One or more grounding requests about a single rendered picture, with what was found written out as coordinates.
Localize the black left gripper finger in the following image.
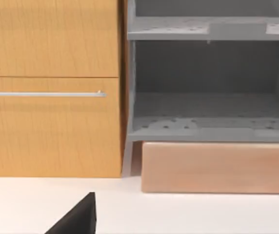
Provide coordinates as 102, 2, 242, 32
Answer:
44, 192, 97, 234

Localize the wooden cupboard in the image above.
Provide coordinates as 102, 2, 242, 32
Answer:
0, 0, 140, 179

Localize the grey pierced drawer inside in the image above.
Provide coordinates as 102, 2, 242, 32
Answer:
126, 0, 279, 143

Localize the plain wooden drawer front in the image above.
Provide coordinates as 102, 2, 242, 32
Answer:
0, 0, 120, 78

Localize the wooden drawer front with handle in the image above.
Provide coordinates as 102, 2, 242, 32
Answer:
0, 77, 122, 178

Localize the long metal handle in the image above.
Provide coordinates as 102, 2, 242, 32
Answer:
0, 91, 107, 98

